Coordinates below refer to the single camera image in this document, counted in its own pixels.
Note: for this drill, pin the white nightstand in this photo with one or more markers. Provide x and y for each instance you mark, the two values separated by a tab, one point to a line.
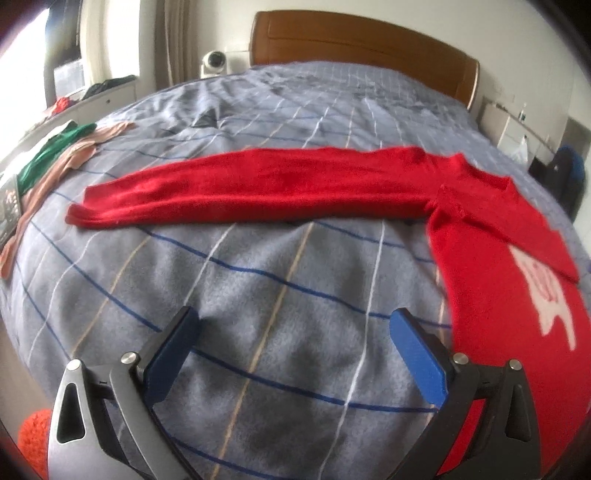
503	124

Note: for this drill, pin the red knit sweater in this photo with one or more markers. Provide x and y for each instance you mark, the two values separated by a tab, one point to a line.
277	184

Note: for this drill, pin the person's orange fleece clothing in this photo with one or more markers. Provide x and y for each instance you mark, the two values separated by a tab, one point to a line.
33	438

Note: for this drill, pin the wooden headboard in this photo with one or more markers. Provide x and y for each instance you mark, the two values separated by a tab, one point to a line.
360	41

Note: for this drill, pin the pink garment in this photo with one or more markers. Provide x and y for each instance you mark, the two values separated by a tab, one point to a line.
76	157

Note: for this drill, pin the window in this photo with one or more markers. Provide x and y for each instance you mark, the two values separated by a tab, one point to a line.
60	50

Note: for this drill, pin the white round fan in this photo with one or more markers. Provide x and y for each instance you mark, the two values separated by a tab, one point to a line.
214	62

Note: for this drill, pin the bed with grey plaid blanket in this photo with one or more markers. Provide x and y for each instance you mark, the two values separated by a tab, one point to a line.
258	286

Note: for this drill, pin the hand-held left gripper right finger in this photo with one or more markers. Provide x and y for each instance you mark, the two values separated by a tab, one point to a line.
420	360

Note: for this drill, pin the dark printed package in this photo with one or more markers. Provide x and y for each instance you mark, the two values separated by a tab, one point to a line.
9	210

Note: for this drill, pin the green garment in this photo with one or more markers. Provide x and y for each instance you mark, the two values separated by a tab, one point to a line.
51	150

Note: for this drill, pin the white sheer curtain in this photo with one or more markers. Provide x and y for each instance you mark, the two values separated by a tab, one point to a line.
97	41

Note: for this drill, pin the beige curtain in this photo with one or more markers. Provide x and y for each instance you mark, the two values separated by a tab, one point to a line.
173	41

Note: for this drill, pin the white plastic bag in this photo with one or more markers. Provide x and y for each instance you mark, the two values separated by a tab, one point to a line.
520	150

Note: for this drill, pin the black clothes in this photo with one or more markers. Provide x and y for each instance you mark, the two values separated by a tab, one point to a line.
106	86

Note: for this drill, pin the white window cabinet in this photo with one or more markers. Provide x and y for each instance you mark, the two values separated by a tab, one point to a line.
106	99

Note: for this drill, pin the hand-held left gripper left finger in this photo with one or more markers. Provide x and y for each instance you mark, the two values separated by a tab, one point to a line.
171	355

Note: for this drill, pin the red cloth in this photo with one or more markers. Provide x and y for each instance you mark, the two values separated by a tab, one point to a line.
62	105

